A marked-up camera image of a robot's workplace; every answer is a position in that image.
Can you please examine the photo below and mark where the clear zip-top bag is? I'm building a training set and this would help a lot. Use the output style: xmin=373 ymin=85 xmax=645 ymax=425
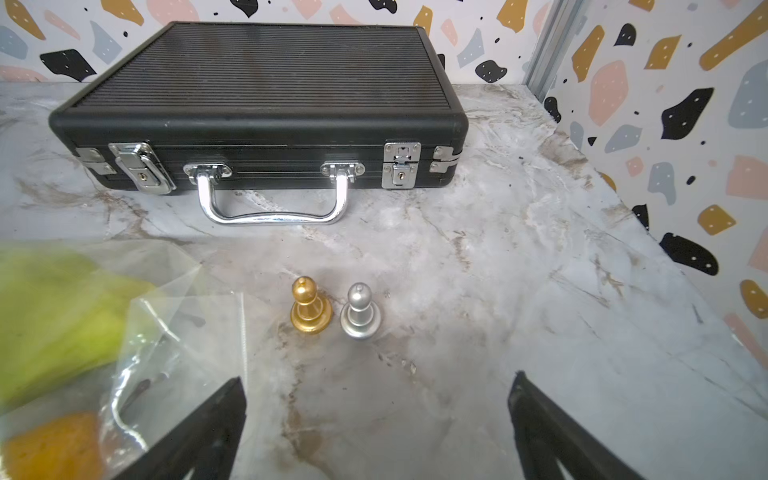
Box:
xmin=1 ymin=241 xmax=247 ymax=479

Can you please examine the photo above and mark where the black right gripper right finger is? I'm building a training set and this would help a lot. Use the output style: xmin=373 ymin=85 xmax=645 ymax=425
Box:
xmin=507 ymin=371 xmax=641 ymax=479

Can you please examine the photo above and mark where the orange fruit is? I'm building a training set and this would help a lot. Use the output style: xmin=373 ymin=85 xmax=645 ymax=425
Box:
xmin=1 ymin=412 xmax=105 ymax=479

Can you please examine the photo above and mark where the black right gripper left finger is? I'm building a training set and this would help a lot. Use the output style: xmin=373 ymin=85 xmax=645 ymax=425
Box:
xmin=117 ymin=377 xmax=247 ymax=479

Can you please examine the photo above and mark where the green pear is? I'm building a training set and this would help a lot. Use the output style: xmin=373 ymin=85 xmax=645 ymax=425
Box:
xmin=1 ymin=247 xmax=155 ymax=412

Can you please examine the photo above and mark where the gold chess pawn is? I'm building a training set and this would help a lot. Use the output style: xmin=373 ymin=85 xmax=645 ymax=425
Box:
xmin=290 ymin=276 xmax=333 ymax=334

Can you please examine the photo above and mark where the silver chess pawn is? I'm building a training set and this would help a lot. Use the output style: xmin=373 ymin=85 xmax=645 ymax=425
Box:
xmin=340 ymin=282 xmax=382 ymax=340

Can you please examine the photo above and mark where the black ribbed carrying case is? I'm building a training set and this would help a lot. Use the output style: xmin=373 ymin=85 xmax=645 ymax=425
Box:
xmin=49 ymin=21 xmax=469 ymax=225

